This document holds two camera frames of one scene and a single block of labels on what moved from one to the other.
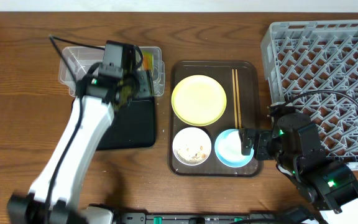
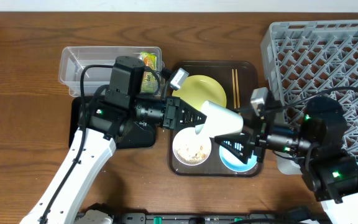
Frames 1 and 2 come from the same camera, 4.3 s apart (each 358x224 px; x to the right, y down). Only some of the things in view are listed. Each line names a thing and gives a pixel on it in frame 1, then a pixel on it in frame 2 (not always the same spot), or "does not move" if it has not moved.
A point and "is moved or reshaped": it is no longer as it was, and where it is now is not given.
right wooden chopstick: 238,99 does not move
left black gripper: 143,83 to 171,112
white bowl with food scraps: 192,146 does not move
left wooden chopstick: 234,99 does not move
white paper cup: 233,144 is moved or reshaped
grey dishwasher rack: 341,55 does not move
